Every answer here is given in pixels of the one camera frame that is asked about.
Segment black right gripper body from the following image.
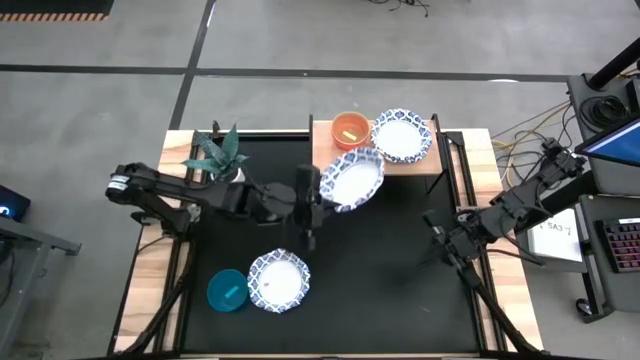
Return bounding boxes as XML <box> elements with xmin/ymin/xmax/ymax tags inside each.
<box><xmin>433</xmin><ymin>213</ymin><xmax>482</xmax><ymax>262</ymax></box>

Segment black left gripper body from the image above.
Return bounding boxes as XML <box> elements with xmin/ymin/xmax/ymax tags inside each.
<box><xmin>292</xmin><ymin>163</ymin><xmax>325</xmax><ymax>232</ymax></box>

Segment blue patterned paper bowl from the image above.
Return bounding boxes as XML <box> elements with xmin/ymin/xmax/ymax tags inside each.
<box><xmin>370</xmin><ymin>107</ymin><xmax>434</xmax><ymax>165</ymax></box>
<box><xmin>318</xmin><ymin>146</ymin><xmax>387</xmax><ymax>214</ymax></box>
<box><xmin>246</xmin><ymin>247</ymin><xmax>312</xmax><ymax>315</ymax></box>

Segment purple plastic cup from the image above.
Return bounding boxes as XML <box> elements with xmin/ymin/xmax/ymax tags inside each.
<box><xmin>333</xmin><ymin>113</ymin><xmax>370</xmax><ymax>146</ymax></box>

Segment orange plastic bowl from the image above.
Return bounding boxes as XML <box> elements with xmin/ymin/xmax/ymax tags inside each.
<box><xmin>330</xmin><ymin>110</ymin><xmax>372</xmax><ymax>152</ymax></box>

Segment black table mat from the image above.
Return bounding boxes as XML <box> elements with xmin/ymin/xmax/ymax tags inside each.
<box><xmin>179</xmin><ymin>132</ymin><xmax>482</xmax><ymax>355</ymax></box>

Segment white paper sheet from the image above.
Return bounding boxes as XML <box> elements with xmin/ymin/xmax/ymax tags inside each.
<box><xmin>526</xmin><ymin>213</ymin><xmax>585</xmax><ymax>265</ymax></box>

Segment green potted snake plant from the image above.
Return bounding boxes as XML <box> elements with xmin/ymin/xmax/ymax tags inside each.
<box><xmin>180</xmin><ymin>123</ymin><xmax>250</xmax><ymax>185</ymax></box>

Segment teal plastic bowl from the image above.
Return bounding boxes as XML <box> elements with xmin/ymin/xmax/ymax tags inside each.
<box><xmin>206</xmin><ymin>268</ymin><xmax>250</xmax><ymax>314</ymax></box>

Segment black keyboard with pink keys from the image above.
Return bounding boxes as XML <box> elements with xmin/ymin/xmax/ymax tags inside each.
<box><xmin>598</xmin><ymin>216</ymin><xmax>640</xmax><ymax>274</ymax></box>

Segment grey equipment cart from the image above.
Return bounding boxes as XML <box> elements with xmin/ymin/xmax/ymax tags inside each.
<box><xmin>566</xmin><ymin>72</ymin><xmax>640</xmax><ymax>324</ymax></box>

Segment monitor with blue screen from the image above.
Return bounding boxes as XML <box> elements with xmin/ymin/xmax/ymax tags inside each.
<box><xmin>573</xmin><ymin>115</ymin><xmax>640</xmax><ymax>169</ymax></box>

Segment black pole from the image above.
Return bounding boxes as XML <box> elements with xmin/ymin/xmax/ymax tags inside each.
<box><xmin>587</xmin><ymin>35</ymin><xmax>640</xmax><ymax>90</ymax></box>

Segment grey metal stand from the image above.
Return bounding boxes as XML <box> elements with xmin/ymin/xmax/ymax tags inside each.
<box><xmin>0</xmin><ymin>214</ymin><xmax>83</xmax><ymax>351</ymax></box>

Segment black device with blue light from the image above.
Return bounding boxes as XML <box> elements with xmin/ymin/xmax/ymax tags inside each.
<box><xmin>0</xmin><ymin>183</ymin><xmax>32</xmax><ymax>222</ymax></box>

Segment black mat with hazard stripe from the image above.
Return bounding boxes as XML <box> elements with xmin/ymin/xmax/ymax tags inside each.
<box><xmin>0</xmin><ymin>0</ymin><xmax>115</xmax><ymax>22</ymax></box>

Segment wooden shelf with black frame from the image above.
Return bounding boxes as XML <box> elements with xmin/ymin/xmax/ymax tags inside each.
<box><xmin>307</xmin><ymin>112</ymin><xmax>460</xmax><ymax>201</ymax></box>

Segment black frame strut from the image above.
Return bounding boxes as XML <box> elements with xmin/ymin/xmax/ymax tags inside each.
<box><xmin>107</xmin><ymin>234</ymin><xmax>199</xmax><ymax>355</ymax></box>
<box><xmin>457</xmin><ymin>259</ymin><xmax>546</xmax><ymax>355</ymax></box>

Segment yellow cable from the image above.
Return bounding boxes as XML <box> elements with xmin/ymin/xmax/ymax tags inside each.
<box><xmin>492</xmin><ymin>102</ymin><xmax>571</xmax><ymax>187</ymax></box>

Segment coiled black cable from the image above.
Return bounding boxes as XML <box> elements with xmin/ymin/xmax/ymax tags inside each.
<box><xmin>581</xmin><ymin>93</ymin><xmax>629</xmax><ymax>129</ymax></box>

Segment black floor cables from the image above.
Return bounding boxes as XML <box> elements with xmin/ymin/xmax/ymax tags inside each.
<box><xmin>367</xmin><ymin>0</ymin><xmax>432</xmax><ymax>18</ymax></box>

